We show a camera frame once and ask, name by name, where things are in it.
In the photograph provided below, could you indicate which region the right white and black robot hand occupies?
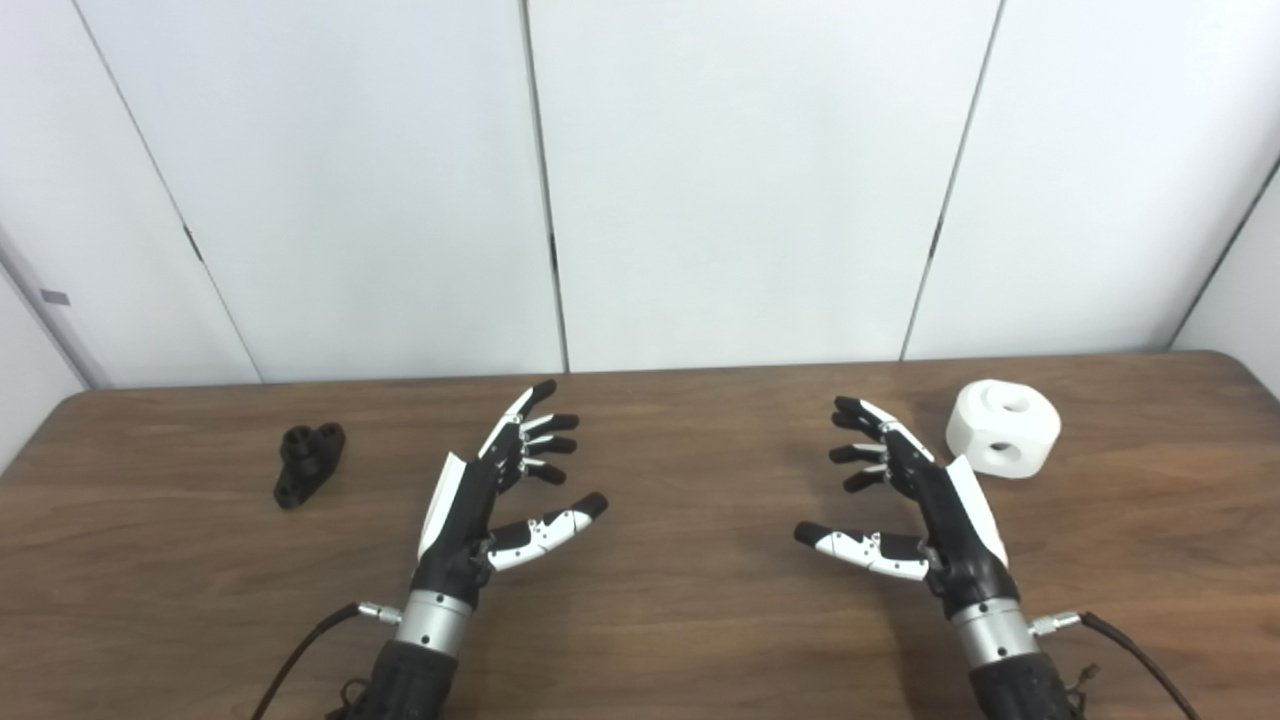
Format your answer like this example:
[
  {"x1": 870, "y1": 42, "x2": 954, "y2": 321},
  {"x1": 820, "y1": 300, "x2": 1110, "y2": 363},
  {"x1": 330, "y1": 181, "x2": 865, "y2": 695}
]
[{"x1": 794, "y1": 396, "x2": 1021, "y2": 611}]

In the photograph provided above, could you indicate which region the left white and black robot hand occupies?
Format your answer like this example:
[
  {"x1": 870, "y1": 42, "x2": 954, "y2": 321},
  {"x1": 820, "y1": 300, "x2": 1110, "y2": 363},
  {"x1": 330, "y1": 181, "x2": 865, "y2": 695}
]
[{"x1": 412, "y1": 379, "x2": 609, "y2": 606}]

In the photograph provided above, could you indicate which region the round white piece with holes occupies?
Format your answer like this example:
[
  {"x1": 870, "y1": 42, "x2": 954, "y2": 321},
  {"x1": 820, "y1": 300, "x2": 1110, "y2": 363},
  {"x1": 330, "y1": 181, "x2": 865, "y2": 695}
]
[{"x1": 946, "y1": 379, "x2": 1062, "y2": 479}]

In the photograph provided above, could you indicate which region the black holder part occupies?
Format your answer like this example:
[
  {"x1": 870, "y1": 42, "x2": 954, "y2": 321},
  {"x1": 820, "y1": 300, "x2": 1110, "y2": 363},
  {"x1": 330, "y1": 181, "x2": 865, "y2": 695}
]
[{"x1": 273, "y1": 422, "x2": 347, "y2": 510}]

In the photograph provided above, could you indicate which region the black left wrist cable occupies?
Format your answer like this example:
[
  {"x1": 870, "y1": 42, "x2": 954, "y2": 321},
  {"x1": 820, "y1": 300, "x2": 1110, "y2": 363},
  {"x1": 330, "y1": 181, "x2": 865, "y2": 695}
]
[{"x1": 250, "y1": 602, "x2": 403, "y2": 720}]

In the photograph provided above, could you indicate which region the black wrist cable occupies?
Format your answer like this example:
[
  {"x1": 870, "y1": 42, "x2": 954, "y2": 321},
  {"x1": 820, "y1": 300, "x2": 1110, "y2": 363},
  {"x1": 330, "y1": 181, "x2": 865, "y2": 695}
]
[
  {"x1": 1030, "y1": 610, "x2": 1201, "y2": 720},
  {"x1": 250, "y1": 602, "x2": 403, "y2": 720}
]

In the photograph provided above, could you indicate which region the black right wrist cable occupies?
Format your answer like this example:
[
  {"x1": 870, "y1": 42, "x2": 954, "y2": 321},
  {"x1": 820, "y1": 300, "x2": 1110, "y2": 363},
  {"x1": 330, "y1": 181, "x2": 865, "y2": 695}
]
[{"x1": 1030, "y1": 610, "x2": 1201, "y2": 720}]

